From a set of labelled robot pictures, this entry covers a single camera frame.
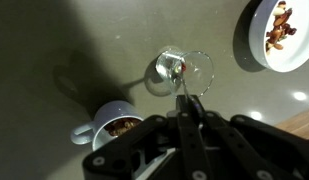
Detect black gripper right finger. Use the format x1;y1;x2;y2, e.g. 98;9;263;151
188;96;309;180

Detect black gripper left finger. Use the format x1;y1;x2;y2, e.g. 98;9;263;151
82;95;211;180

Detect clear glass cup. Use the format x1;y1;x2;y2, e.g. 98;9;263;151
155;50;215;97

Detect white bowl with nuts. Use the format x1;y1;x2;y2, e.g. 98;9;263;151
249;0;309;72

